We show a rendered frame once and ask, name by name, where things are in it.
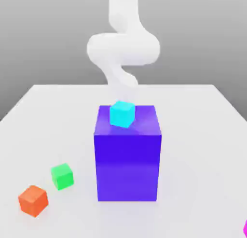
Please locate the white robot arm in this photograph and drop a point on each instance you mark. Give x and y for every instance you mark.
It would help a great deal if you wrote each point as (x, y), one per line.
(123, 48)

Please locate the small cyan cube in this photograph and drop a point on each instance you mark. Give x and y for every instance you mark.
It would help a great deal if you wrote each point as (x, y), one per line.
(122, 115)

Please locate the small green cube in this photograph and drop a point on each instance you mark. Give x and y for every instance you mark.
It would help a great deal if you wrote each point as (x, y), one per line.
(62, 177)

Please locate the small orange cube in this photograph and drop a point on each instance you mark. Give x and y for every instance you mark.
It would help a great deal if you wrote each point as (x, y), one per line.
(33, 201)

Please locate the small magenta cube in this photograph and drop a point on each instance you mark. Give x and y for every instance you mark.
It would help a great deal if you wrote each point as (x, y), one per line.
(245, 228)

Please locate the large purple box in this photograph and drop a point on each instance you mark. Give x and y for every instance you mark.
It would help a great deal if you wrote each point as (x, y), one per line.
(127, 164)

